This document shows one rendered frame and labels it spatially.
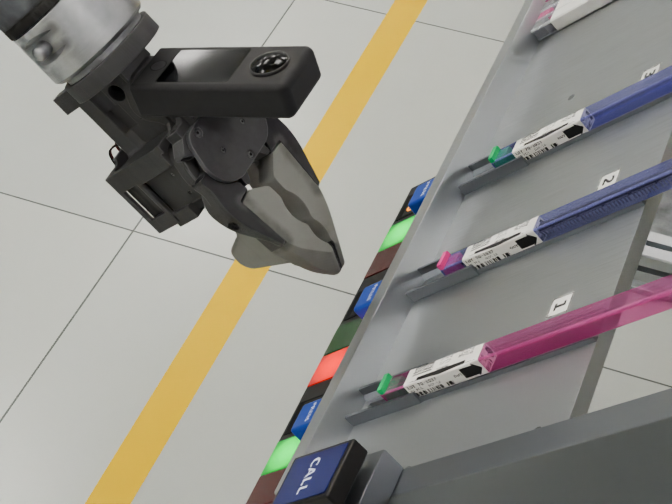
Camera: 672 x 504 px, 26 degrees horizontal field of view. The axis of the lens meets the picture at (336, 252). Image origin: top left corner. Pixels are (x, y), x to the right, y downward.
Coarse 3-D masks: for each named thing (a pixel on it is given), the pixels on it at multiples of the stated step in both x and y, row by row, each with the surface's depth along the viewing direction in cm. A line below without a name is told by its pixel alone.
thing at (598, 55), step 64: (640, 0) 106; (576, 64) 106; (640, 64) 98; (512, 128) 106; (640, 128) 91; (512, 192) 97; (576, 192) 90; (512, 256) 90; (576, 256) 84; (640, 256) 81; (448, 320) 90; (512, 320) 84; (512, 384) 79; (576, 384) 74; (384, 448) 84; (448, 448) 78
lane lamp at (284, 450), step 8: (288, 440) 96; (296, 440) 95; (280, 448) 96; (288, 448) 95; (272, 456) 96; (280, 456) 95; (288, 456) 94; (272, 464) 95; (280, 464) 94; (264, 472) 95
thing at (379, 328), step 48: (528, 0) 117; (528, 48) 114; (480, 96) 109; (480, 144) 106; (432, 192) 101; (432, 240) 99; (384, 288) 95; (384, 336) 93; (336, 384) 89; (336, 432) 88
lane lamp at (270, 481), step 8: (272, 472) 94; (280, 472) 93; (264, 480) 94; (272, 480) 93; (256, 488) 94; (264, 488) 93; (272, 488) 93; (256, 496) 93; (264, 496) 93; (272, 496) 92
